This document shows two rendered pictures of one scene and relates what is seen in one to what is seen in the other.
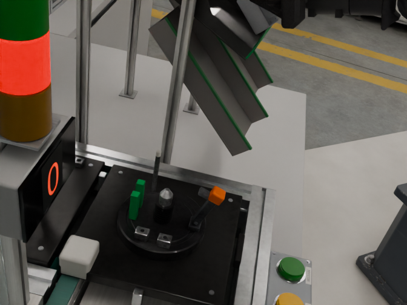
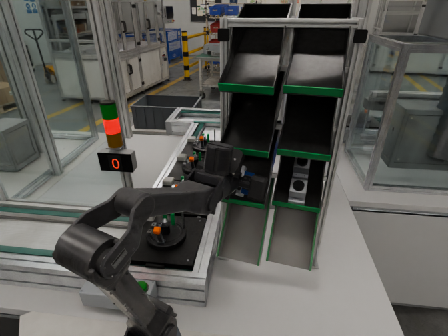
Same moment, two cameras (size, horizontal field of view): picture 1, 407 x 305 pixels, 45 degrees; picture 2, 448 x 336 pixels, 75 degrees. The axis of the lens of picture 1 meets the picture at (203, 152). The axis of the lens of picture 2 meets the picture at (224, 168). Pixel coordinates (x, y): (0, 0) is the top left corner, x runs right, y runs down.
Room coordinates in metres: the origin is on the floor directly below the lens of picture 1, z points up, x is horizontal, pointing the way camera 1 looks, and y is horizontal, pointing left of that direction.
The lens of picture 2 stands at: (0.80, -0.74, 1.69)
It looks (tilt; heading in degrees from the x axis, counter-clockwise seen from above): 29 degrees down; 94
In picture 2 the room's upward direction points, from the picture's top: straight up
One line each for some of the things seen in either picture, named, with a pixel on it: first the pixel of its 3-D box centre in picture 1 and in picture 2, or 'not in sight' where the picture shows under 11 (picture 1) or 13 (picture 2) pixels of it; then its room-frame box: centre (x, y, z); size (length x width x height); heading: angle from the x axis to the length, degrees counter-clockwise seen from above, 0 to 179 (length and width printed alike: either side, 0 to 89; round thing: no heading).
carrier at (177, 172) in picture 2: not in sight; (195, 161); (0.57, 0.54, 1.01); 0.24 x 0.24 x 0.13; 87
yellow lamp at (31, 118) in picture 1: (23, 104); (114, 139); (0.36, 0.17, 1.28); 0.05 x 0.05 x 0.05
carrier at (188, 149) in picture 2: not in sight; (204, 141); (0.58, 0.79, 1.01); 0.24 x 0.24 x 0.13; 87
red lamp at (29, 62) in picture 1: (19, 55); (111, 125); (0.36, 0.17, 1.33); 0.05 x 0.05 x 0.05
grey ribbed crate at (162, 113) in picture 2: not in sight; (169, 111); (0.04, 2.12, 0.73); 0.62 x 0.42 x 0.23; 177
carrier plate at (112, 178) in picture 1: (160, 230); (167, 238); (0.54, 0.04, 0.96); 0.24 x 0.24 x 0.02; 87
